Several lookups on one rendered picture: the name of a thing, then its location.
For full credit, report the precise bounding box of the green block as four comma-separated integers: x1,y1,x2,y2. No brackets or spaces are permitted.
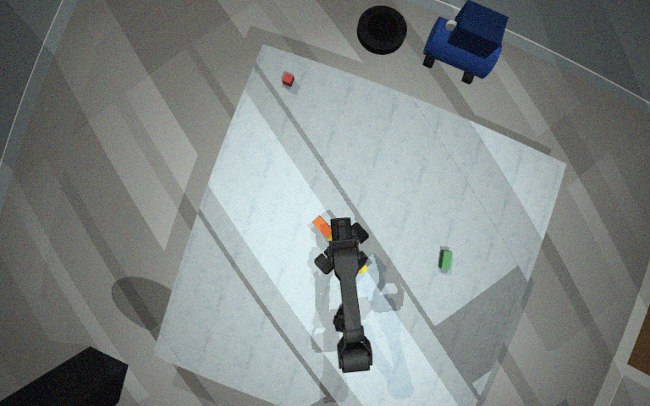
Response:
438,250,453,270

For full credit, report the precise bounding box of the small red block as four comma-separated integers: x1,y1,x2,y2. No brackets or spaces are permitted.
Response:
282,73,295,87

